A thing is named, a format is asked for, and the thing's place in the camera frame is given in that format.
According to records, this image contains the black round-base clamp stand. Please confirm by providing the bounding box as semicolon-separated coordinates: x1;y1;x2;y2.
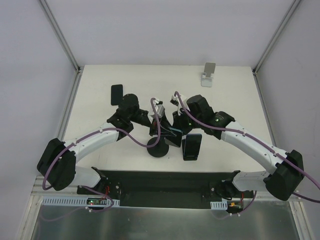
147;137;170;158

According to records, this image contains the right white cable duct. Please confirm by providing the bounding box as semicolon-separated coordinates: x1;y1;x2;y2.
210;200;228;211

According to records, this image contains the aluminium front rail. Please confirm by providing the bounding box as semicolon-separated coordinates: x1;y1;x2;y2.
32;174;301;201

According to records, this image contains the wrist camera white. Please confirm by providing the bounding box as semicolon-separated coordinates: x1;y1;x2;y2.
170;94;188;111
148;97;165;122

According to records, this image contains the right aluminium frame post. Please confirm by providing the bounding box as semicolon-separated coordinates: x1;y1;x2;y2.
252;0;303;76

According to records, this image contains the aluminium frame post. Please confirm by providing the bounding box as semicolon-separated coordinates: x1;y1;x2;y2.
37;0;82;74
252;0;303;76

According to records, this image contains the black folding phone stand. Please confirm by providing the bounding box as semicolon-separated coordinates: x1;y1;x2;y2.
182;138;201;161

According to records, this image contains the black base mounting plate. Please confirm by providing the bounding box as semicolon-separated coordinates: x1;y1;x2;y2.
76;170;256;208

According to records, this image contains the left white cable duct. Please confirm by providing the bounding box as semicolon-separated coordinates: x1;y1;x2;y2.
42;196;120;208

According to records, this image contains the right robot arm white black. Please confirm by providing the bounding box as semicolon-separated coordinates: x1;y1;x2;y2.
170;92;304;201

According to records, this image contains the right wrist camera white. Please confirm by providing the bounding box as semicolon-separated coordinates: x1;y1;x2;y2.
170;94;188;111

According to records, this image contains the blue phone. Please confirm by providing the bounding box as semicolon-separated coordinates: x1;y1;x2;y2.
183;133;202;161

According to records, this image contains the white cable duct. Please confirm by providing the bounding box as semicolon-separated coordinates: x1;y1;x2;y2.
42;196;120;208
210;200;228;211

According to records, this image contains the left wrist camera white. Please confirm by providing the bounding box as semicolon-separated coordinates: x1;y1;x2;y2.
148;97;165;122

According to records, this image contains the silver metal phone stand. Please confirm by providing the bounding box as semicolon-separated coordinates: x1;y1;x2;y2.
200;62;216;88

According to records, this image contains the black phone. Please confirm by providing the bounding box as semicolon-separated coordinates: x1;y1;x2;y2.
164;127;183;148
110;84;123;106

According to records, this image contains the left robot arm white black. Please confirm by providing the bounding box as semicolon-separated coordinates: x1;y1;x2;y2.
36;93;176;195

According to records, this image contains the left aluminium frame post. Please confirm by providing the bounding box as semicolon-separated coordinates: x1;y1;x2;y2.
37;0;82;74

